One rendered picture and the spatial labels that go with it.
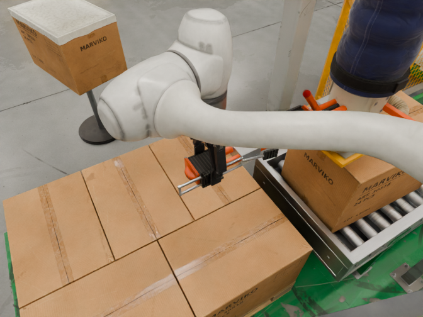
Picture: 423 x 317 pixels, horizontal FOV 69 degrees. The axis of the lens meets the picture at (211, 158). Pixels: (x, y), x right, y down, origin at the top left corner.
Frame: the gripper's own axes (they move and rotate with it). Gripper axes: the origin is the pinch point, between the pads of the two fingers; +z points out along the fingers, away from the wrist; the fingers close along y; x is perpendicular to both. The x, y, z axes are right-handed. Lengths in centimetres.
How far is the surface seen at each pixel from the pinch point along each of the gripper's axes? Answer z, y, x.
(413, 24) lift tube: -30, -8, -54
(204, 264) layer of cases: 67, 1, 2
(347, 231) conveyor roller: 67, -19, -64
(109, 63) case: 48, 147, -8
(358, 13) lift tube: -29, 5, -50
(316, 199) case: 56, -2, -57
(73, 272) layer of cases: 67, 27, 52
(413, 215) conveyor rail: 62, -30, -94
